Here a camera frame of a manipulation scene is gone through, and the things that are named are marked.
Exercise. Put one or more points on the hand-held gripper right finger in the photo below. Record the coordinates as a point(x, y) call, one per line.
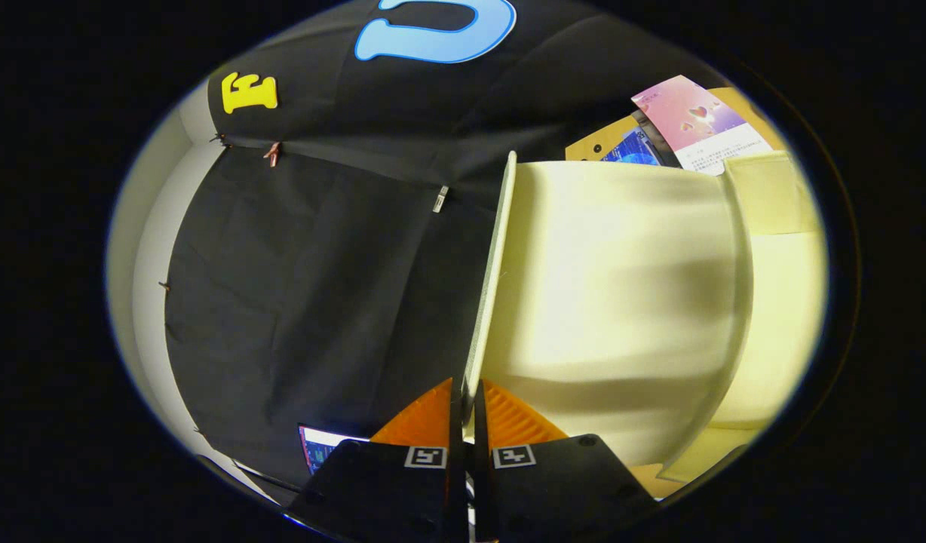
point(553, 490)

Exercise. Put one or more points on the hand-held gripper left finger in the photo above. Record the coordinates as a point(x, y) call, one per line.
point(380, 490)

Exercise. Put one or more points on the pale green fabric storage box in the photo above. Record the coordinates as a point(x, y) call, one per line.
point(621, 302)

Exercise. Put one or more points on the blue cardboard box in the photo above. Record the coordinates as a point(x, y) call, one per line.
point(629, 149)

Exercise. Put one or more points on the pink cardboard box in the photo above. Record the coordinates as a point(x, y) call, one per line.
point(697, 121)

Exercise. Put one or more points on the lit display screen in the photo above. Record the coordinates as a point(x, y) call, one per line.
point(320, 446)

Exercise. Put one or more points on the silver cloth clip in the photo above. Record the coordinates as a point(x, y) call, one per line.
point(440, 198)

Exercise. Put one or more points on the copper cloth clip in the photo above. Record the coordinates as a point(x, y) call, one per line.
point(272, 153)

